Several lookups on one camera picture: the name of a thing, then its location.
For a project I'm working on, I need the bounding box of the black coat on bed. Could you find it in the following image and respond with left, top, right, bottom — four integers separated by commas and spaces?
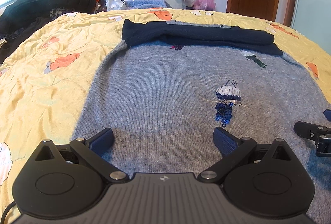
1, 0, 106, 63

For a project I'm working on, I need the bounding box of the pale green wardrobe door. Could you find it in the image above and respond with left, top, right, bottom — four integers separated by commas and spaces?
291, 0, 330, 53

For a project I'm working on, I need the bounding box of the light blue knit blanket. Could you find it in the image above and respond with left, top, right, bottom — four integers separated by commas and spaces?
124, 0, 171, 10

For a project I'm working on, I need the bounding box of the yellow carrot print bedspread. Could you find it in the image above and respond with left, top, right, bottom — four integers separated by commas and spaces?
1, 9, 330, 210

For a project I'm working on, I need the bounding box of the white crumpled plastic bag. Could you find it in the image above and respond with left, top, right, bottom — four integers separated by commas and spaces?
105, 0, 127, 11

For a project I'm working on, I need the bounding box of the grey navy knit sweater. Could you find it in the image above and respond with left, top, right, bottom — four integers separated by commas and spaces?
73, 20, 330, 223

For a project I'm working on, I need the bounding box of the pink plastic bag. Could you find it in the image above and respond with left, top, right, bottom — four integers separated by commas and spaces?
192, 0, 216, 11

